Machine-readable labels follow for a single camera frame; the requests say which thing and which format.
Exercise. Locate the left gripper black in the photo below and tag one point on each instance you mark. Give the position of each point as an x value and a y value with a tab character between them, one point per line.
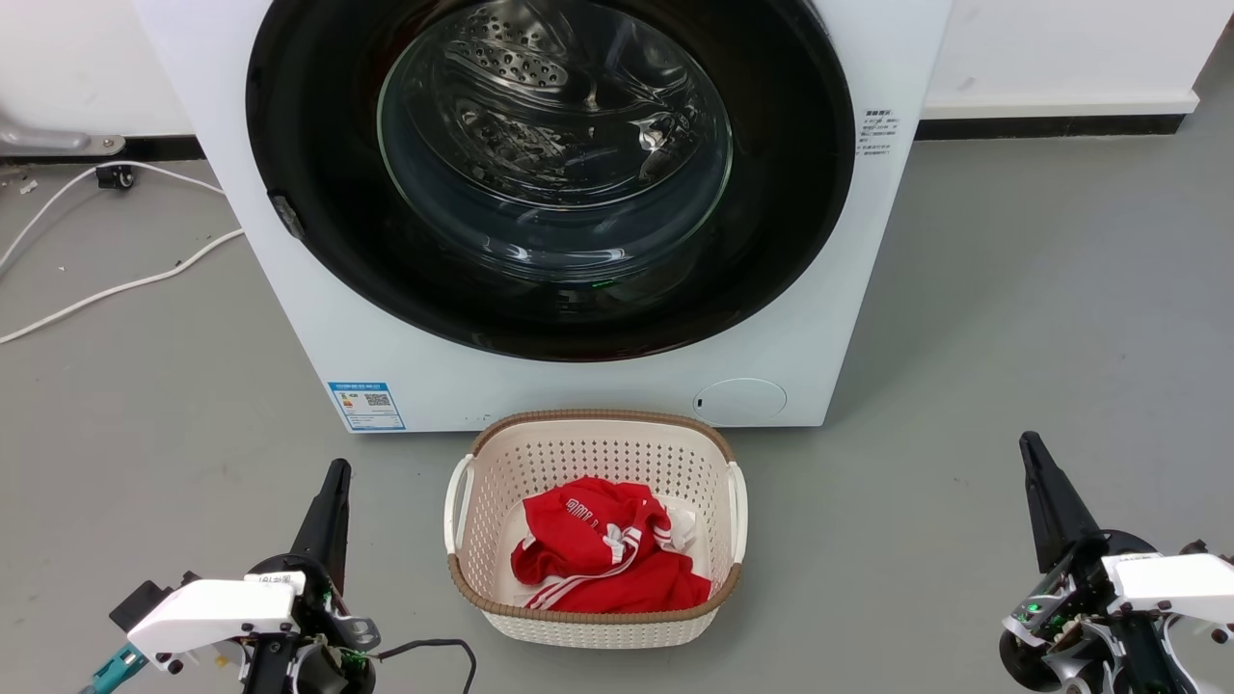
333	655

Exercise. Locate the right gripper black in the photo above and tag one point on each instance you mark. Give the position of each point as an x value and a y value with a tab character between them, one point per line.
1070	627

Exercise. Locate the black round glass washer door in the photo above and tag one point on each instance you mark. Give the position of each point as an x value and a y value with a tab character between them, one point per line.
318	145

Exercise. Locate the white front-load washing machine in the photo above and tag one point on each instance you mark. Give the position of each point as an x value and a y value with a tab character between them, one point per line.
848	289

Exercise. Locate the blue energy label sticker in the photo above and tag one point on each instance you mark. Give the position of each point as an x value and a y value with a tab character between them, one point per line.
366	407

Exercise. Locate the cream plastic laundry basket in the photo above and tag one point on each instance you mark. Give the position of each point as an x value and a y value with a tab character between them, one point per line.
588	453

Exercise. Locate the red white-striped garment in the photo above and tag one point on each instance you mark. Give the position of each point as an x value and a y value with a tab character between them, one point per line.
598	569

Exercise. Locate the round white filter cover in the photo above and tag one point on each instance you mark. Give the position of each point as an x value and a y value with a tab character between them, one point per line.
739	401

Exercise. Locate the white garment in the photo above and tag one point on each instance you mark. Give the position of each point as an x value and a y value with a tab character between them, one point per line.
683	526

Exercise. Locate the black caster wheel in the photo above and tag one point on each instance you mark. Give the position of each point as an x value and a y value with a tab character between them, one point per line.
115	176

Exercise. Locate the small printed text label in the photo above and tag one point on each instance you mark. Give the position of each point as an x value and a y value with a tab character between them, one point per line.
877	133

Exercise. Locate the perforated steel washer drum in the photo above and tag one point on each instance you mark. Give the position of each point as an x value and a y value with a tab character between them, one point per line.
521	58

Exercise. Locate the left white wrist camera housing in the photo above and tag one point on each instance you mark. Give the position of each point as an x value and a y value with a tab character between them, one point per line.
212	612

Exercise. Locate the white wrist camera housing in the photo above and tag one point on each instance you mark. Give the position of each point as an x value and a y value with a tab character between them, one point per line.
212	612
1181	583

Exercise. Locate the right white wrist camera housing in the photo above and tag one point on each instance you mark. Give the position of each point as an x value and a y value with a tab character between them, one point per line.
1181	583

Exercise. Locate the grey metal floor bracket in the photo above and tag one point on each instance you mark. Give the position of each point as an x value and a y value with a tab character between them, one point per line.
48	140

